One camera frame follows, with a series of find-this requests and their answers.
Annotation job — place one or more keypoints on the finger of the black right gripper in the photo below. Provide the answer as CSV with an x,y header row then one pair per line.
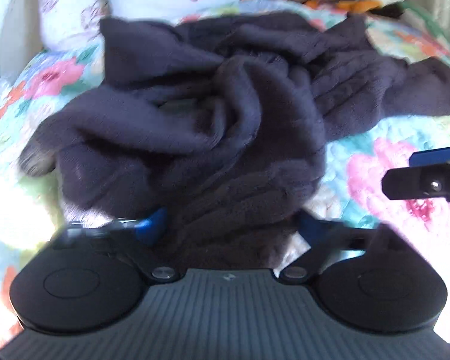
x,y
427,176

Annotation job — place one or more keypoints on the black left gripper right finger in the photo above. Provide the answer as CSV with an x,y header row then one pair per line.
x,y
338,252

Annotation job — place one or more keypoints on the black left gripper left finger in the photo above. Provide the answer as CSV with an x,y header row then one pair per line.
x,y
133,239

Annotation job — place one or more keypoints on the dark purple knit sweater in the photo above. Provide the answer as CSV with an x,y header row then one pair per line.
x,y
224,122

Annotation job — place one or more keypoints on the floral quilted bedspread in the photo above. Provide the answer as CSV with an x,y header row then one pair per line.
x,y
349,189

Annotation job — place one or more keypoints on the orange plush toy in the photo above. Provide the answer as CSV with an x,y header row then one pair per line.
x,y
355,6

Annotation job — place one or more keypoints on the beige headboard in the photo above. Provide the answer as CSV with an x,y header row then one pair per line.
x,y
19,36

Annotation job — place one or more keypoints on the pink floral pillow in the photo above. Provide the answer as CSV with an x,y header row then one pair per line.
x,y
70,24

